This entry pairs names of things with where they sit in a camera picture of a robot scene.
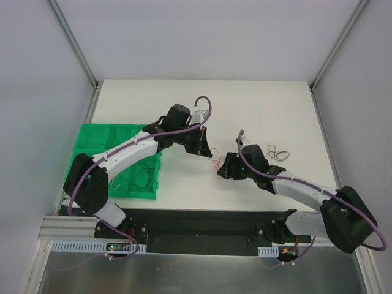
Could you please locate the left aluminium frame post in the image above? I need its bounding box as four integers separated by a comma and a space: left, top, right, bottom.
45, 0, 99, 89

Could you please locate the aluminium frame post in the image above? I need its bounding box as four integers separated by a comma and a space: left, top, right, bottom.
309, 0, 371, 92
45, 0, 99, 89

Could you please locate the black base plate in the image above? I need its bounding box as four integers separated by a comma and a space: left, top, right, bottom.
94, 208, 310, 255

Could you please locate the dark purple wire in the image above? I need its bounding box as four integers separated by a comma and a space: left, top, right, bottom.
127, 162, 154, 197

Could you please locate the right white cable duct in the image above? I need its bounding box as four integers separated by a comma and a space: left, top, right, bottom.
257, 246, 279, 258

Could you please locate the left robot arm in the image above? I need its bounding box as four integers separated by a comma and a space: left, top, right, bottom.
63, 104, 212, 238

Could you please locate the white cable duct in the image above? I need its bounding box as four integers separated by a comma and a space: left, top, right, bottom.
51, 240, 147, 255
257, 246, 279, 258

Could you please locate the left white cable duct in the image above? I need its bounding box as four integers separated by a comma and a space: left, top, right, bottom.
51, 240, 147, 255

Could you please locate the green compartment tray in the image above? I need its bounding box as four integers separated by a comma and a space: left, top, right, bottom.
71, 123, 161, 200

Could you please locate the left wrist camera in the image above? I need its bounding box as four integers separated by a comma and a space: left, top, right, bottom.
190, 106, 209, 124

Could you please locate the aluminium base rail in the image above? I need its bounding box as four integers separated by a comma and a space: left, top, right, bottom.
38, 216, 97, 239

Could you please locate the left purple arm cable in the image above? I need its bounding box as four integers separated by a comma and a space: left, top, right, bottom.
67, 96, 214, 217

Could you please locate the right aluminium frame post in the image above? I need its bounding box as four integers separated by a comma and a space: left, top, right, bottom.
309, 0, 371, 92

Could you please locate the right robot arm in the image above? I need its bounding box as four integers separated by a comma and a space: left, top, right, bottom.
217, 145, 378, 253

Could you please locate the brown wire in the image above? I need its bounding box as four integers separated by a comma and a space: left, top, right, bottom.
265, 143, 291, 160

